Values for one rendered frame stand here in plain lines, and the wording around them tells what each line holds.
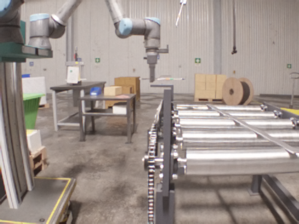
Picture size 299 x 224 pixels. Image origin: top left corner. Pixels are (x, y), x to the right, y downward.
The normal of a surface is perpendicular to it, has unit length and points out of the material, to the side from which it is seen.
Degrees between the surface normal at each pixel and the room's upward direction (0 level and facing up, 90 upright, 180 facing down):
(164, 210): 90
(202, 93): 90
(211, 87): 90
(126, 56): 90
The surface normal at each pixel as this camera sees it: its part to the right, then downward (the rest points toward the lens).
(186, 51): -0.08, 0.18
